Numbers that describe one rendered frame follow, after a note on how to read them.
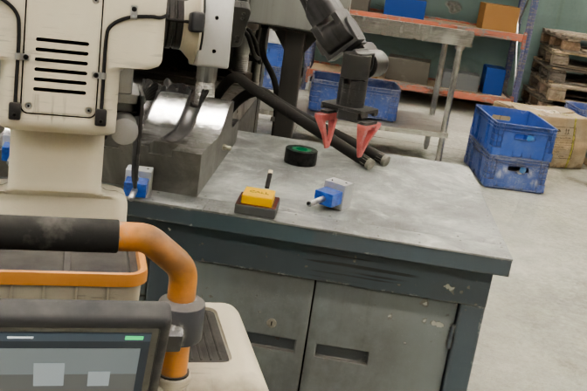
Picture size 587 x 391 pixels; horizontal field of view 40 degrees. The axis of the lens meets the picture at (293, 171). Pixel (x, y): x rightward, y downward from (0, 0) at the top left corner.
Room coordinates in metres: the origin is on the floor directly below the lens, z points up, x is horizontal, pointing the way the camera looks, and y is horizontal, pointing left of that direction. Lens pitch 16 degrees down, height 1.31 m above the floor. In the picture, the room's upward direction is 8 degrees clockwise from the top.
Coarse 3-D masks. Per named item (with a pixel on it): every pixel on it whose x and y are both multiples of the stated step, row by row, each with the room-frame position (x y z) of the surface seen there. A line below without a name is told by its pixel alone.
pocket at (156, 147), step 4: (152, 144) 1.58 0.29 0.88; (156, 144) 1.58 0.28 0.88; (160, 144) 1.58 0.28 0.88; (164, 144) 1.58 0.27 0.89; (168, 144) 1.58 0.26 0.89; (172, 144) 1.58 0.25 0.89; (152, 148) 1.58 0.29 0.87; (156, 148) 1.58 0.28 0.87; (160, 148) 1.58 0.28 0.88; (164, 148) 1.58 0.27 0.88; (168, 148) 1.58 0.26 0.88; (172, 148) 1.58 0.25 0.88; (148, 152) 1.54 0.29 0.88; (152, 152) 1.58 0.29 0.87; (156, 152) 1.58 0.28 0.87; (160, 152) 1.58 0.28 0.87; (164, 152) 1.58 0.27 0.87; (168, 152) 1.58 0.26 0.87
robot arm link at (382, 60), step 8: (352, 24) 1.60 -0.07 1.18; (352, 32) 1.59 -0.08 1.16; (360, 32) 1.61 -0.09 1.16; (352, 40) 1.58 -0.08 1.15; (360, 40) 1.60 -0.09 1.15; (320, 48) 1.62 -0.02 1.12; (344, 48) 1.59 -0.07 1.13; (352, 48) 1.62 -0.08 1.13; (360, 48) 1.64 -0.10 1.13; (368, 48) 1.65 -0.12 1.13; (376, 48) 1.68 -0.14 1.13; (328, 56) 1.61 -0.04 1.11; (336, 56) 1.61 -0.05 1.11; (376, 56) 1.63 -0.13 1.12; (384, 56) 1.66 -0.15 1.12; (376, 64) 1.62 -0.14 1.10; (384, 64) 1.65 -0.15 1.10; (376, 72) 1.63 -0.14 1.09; (384, 72) 1.67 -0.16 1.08
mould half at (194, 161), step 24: (168, 96) 1.85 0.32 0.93; (168, 120) 1.77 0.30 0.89; (216, 120) 1.79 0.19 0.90; (120, 144) 1.54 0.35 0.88; (144, 144) 1.55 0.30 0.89; (192, 144) 1.60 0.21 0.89; (216, 144) 1.70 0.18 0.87; (120, 168) 1.54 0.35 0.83; (168, 168) 1.54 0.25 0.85; (192, 168) 1.53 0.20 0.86; (216, 168) 1.74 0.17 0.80; (168, 192) 1.54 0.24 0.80; (192, 192) 1.53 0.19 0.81
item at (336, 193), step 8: (328, 184) 1.60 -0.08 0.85; (336, 184) 1.59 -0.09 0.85; (344, 184) 1.59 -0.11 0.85; (352, 184) 1.60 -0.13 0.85; (320, 192) 1.56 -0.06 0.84; (328, 192) 1.56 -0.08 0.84; (336, 192) 1.57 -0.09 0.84; (344, 192) 1.58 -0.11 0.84; (312, 200) 1.52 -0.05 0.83; (320, 200) 1.53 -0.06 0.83; (328, 200) 1.55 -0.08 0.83; (336, 200) 1.56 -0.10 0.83; (344, 200) 1.58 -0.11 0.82; (336, 208) 1.58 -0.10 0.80; (344, 208) 1.59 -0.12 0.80
